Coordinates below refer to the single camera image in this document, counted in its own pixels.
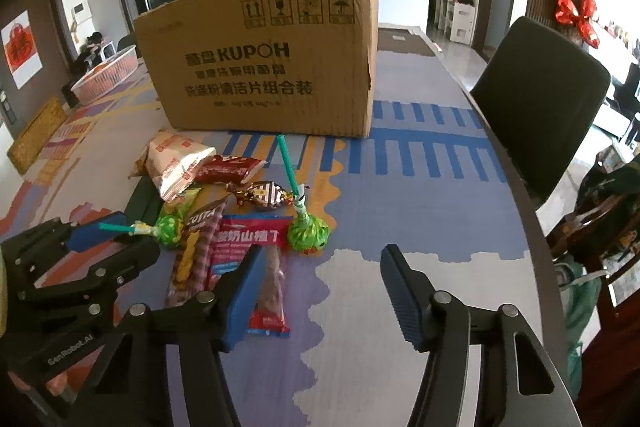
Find dark red snack packet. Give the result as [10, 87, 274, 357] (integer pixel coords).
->
[192, 154, 269, 186]

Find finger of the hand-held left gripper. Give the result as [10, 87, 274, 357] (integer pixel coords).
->
[19, 236, 162, 314]
[0, 211, 127, 289]

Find dark upholstered chair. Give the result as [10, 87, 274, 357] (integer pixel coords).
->
[470, 16, 613, 208]
[116, 33, 143, 58]

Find brown striped biscuit packet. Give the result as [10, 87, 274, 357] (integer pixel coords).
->
[167, 199, 229, 308]

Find brown cardboard box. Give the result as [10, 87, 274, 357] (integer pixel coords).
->
[132, 0, 384, 140]

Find black flat object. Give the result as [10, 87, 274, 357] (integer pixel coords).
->
[122, 177, 166, 229]

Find brown wooden chair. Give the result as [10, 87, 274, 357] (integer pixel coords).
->
[545, 192, 640, 308]

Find brown striped wrapped candy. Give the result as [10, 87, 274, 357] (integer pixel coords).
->
[226, 180, 296, 212]

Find yellow woven mat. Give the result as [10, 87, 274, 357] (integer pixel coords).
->
[6, 96, 69, 176]

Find pink plastic basket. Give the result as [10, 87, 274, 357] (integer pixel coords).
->
[70, 45, 140, 106]

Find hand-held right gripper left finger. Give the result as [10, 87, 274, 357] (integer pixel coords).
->
[65, 244, 267, 427]

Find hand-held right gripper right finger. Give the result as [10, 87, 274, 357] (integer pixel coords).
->
[380, 244, 576, 427]

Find white storage shelf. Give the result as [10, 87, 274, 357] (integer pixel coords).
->
[436, 0, 476, 46]

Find red ribbon bow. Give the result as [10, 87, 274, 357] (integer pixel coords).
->
[556, 0, 604, 49]

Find red and blue snack packet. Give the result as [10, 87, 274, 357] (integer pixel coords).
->
[204, 213, 294, 338]

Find yellow-green snack packet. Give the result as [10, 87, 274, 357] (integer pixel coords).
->
[159, 186, 203, 290]

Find green lollipop with teal stick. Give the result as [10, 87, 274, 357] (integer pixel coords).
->
[98, 212, 186, 251]
[276, 134, 332, 255]

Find red and white door poster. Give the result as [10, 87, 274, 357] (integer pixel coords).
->
[0, 10, 44, 90]

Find white and orange snack packet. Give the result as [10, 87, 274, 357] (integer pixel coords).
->
[129, 131, 218, 204]

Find green bag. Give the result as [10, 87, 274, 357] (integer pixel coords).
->
[552, 252, 604, 403]

